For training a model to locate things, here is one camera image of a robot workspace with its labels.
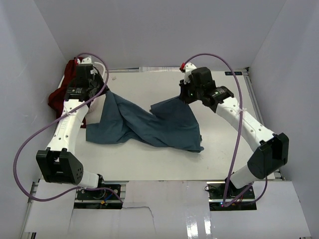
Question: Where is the teal blue t shirt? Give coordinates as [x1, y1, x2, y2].
[86, 92, 204, 153]

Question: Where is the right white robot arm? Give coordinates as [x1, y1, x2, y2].
[179, 63, 289, 199]

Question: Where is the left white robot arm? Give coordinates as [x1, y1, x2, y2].
[36, 63, 105, 199]

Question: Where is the white plastic laundry basket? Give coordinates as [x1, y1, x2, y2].
[87, 62, 107, 114]

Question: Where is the dark label sticker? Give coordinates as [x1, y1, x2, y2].
[225, 71, 243, 76]

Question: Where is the dark red t shirt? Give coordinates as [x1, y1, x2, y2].
[48, 59, 76, 118]

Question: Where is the paper sheet at back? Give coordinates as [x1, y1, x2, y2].
[139, 67, 180, 72]

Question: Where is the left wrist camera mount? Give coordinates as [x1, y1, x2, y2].
[75, 56, 93, 65]

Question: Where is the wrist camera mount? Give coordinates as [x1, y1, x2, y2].
[180, 62, 197, 84]
[75, 56, 93, 65]

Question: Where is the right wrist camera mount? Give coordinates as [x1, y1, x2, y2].
[180, 62, 197, 84]

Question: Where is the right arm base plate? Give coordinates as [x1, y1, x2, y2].
[204, 181, 257, 211]

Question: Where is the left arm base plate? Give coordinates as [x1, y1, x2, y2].
[74, 182, 126, 210]

